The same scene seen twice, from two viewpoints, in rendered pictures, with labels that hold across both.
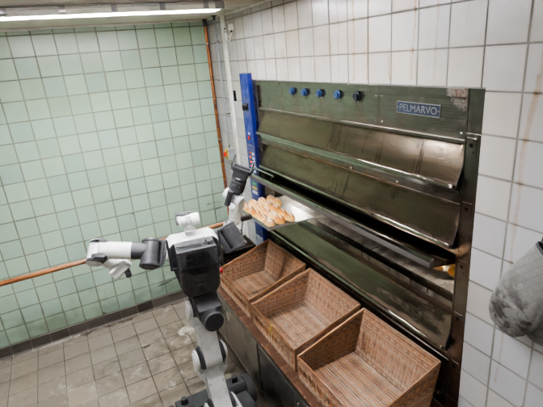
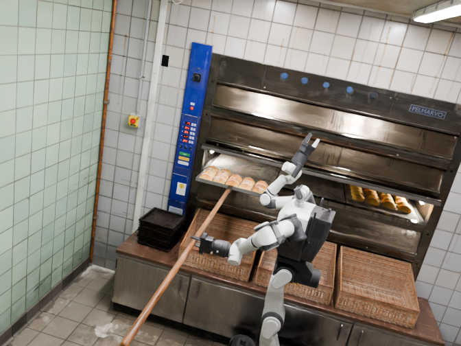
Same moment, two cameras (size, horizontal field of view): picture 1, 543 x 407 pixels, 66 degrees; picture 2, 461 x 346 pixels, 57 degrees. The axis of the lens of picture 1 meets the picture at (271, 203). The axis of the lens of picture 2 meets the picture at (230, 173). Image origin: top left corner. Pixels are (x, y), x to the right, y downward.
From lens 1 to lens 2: 2.84 m
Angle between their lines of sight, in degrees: 52
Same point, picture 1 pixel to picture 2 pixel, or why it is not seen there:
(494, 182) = not seen: outside the picture
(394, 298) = (372, 233)
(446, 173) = (444, 151)
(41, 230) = not seen: outside the picture
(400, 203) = (396, 168)
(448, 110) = (451, 115)
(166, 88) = (79, 35)
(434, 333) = (407, 247)
